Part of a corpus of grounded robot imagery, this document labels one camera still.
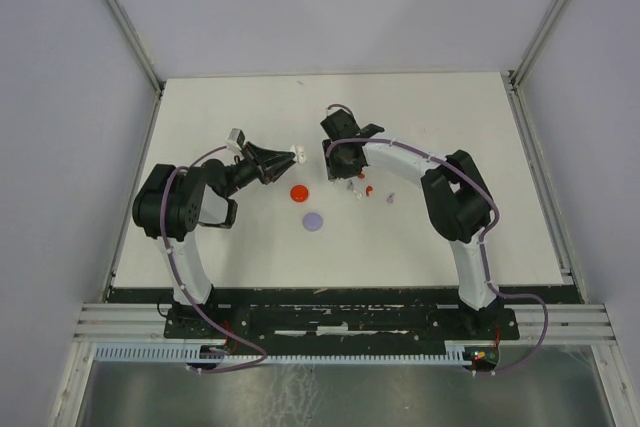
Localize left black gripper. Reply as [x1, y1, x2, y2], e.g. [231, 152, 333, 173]
[224, 140, 297, 197]

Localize white round charging case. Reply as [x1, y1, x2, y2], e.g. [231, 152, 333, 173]
[292, 145, 307, 164]

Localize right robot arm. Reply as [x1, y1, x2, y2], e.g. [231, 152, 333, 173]
[321, 110, 499, 338]

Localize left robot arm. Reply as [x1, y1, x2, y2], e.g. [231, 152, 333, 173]
[132, 141, 306, 337]

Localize orange round charging case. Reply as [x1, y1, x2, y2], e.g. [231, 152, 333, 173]
[289, 184, 310, 203]

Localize purple round charging case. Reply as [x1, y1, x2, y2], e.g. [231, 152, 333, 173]
[302, 212, 324, 232]

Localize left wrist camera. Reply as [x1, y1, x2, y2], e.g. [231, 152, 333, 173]
[226, 128, 246, 151]

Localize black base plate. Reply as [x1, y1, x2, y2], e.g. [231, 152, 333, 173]
[164, 288, 520, 354]

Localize right aluminium frame post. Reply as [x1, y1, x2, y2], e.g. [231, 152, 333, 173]
[507, 0, 601, 91]

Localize aluminium frame post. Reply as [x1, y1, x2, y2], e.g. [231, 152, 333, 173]
[507, 0, 601, 91]
[74, 0, 166, 93]

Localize white slotted cable duct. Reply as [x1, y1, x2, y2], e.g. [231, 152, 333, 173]
[93, 341, 474, 362]

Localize left aluminium frame post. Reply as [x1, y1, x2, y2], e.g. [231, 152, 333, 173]
[74, 0, 166, 93]

